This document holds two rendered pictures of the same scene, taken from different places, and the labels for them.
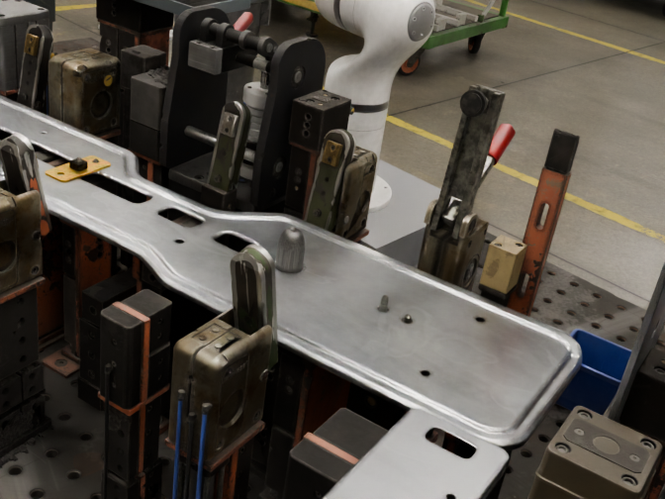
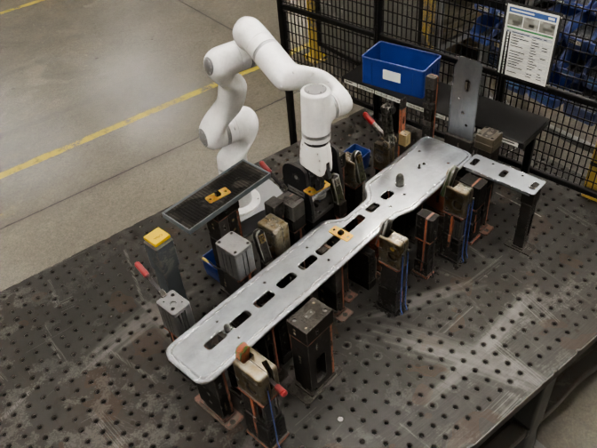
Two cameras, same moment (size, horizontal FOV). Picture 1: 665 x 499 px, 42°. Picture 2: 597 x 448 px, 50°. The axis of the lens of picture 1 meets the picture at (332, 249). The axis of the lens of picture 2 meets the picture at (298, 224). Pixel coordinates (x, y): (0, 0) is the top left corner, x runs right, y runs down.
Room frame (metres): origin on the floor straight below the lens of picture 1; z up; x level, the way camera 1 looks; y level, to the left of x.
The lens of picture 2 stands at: (0.70, 1.90, 2.48)
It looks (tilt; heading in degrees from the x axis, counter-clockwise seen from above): 42 degrees down; 287
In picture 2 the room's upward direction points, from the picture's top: 5 degrees counter-clockwise
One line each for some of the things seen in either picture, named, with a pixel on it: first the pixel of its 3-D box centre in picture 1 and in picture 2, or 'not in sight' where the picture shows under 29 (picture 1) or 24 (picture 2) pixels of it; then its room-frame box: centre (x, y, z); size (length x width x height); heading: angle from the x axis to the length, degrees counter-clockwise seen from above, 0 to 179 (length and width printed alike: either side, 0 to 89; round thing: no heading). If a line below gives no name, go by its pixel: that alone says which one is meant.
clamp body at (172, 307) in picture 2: not in sight; (183, 339); (1.46, 0.78, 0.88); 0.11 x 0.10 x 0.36; 151
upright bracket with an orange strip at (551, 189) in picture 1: (513, 327); (401, 151); (0.89, -0.23, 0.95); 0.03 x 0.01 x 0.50; 61
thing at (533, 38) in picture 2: not in sight; (528, 44); (0.45, -0.50, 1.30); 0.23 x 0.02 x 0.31; 151
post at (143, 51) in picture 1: (140, 170); (278, 243); (1.26, 0.32, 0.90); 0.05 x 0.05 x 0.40; 61
